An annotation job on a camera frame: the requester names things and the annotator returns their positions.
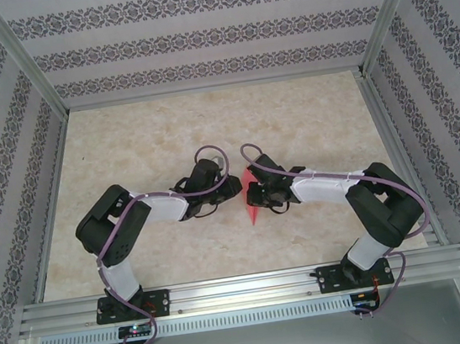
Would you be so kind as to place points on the pink cloth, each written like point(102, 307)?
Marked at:
point(254, 215)

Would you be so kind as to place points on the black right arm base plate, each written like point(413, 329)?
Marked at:
point(327, 280)

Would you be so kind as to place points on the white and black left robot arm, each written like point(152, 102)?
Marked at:
point(123, 279)

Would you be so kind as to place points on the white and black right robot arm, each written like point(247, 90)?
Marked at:
point(364, 254)

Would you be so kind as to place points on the narrow aluminium side rail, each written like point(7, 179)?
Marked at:
point(50, 212)

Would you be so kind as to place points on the aluminium mounting rail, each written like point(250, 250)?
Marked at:
point(241, 289)

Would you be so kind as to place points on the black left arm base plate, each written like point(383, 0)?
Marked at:
point(160, 304)

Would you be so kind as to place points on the wide aluminium side rail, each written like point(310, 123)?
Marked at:
point(391, 138)

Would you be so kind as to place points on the slanted aluminium frame post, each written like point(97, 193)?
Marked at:
point(24, 59)
point(390, 6)

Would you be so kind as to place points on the thin aluminium back bar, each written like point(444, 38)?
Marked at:
point(210, 88)

